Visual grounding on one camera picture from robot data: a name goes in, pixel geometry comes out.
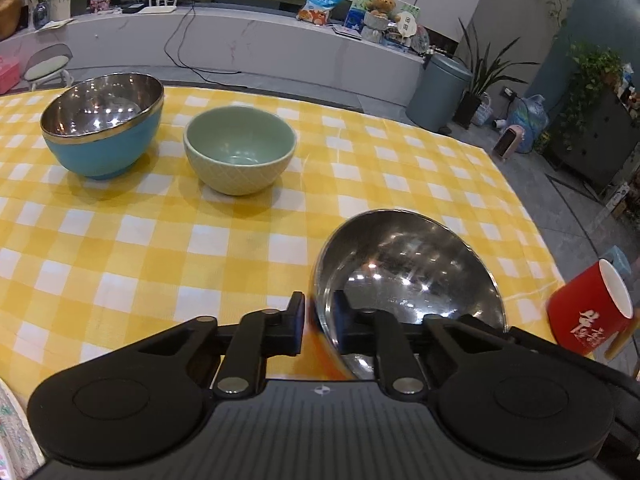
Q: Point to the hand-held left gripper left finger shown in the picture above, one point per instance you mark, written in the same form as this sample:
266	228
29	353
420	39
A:
298	317

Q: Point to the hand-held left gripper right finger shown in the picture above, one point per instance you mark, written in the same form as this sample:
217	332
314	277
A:
342	320

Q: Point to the orange steel bowl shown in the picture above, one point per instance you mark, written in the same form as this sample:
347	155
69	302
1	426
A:
400	260

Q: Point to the green ceramic bowl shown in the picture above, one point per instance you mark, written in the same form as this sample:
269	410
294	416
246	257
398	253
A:
235	175

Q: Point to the blue steel bowl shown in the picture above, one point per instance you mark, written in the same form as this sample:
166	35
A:
100	155

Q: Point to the yellow checkered tablecloth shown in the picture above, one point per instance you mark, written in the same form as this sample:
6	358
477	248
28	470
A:
150	240

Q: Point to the red mug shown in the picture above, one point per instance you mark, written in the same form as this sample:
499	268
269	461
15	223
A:
580	315

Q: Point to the small pink heater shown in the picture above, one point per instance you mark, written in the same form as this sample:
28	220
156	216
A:
510	142

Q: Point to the grey trash bin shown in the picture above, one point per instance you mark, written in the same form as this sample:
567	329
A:
437	92

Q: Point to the potted long leaf plant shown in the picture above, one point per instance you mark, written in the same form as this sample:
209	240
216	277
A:
467	107

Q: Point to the white woven basket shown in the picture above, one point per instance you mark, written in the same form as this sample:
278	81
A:
481	112

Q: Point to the blue water bottle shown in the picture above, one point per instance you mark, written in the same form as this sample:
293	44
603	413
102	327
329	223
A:
532	120

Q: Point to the white hand fan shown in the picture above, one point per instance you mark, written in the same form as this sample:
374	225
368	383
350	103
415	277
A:
407	25

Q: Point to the patterned cloth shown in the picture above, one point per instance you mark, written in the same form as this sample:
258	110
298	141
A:
15	435

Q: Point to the dark cabinet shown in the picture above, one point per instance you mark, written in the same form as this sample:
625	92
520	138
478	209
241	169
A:
600	145

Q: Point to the blue snack bag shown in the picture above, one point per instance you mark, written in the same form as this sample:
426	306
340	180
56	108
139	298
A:
320	2

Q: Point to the teddy bear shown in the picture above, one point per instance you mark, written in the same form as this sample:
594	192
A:
382	5

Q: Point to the bushy green plant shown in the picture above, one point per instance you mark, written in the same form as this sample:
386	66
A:
590	75

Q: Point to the small black box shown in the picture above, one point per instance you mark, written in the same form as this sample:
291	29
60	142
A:
132	8

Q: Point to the grey chair with white cushion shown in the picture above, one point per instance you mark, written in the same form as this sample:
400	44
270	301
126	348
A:
46	67

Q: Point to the pink storage box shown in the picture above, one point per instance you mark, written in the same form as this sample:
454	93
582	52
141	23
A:
9	75

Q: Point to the papers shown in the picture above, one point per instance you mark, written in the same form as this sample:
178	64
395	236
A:
55	24

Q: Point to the white printed canister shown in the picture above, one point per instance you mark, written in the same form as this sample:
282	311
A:
61	2

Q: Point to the gold vase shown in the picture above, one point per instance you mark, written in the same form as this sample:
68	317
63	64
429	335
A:
9	17

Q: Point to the wall socket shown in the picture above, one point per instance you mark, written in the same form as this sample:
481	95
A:
507	92

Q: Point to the pink photo frame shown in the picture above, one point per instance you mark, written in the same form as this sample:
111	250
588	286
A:
100	4

